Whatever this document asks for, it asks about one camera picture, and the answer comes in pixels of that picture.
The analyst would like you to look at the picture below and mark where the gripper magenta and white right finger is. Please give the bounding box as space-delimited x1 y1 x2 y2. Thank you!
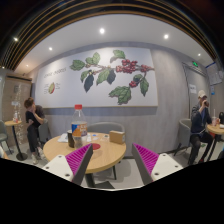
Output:
132 143 183 185

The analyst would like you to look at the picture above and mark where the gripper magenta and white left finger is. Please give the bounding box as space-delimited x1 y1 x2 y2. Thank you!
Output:
43 144 93 185

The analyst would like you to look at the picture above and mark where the dark cup on table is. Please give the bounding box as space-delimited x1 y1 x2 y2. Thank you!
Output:
67 130 74 148

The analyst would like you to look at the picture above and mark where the red round coaster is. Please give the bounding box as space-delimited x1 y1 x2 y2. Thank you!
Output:
92 143 101 150

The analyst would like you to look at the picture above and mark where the white napkin on table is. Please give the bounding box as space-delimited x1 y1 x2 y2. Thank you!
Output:
58 133 68 143

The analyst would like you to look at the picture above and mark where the round wooden table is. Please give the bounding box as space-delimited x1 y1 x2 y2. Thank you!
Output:
42 132 128 190
207 124 224 160

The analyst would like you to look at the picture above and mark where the clear plastic bottle red cap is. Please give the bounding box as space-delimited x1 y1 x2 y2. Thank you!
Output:
71 104 87 149

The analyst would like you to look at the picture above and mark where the grey chair behind table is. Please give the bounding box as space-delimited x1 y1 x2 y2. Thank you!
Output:
87 122 125 134

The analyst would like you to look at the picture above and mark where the brown cardboard box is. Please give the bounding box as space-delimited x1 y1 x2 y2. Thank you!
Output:
109 131 125 144

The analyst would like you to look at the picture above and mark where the grey chair behind left person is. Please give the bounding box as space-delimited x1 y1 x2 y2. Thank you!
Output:
38 119 50 144

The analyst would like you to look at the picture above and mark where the grey chair right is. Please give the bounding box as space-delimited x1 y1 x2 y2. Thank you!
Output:
174 118 191 154

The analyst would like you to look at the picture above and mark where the small round table left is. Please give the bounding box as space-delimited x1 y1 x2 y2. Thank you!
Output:
5 120 28 161

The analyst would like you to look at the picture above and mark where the person in black left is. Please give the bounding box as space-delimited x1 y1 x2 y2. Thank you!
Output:
24 97 45 164

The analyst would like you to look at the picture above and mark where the person with white cap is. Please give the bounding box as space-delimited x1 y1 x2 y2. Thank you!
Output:
188 90 213 165

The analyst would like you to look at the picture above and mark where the round wooden table right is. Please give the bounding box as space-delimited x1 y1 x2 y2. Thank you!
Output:
207 124 224 160

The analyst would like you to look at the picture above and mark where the pink drink cup right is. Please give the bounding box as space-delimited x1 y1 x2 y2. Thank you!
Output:
212 117 217 126

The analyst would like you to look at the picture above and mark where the grey chair far left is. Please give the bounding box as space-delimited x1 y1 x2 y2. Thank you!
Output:
0 120 12 154

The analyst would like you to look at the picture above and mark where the coffee plant wall poster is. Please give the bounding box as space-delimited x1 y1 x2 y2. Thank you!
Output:
35 47 158 108

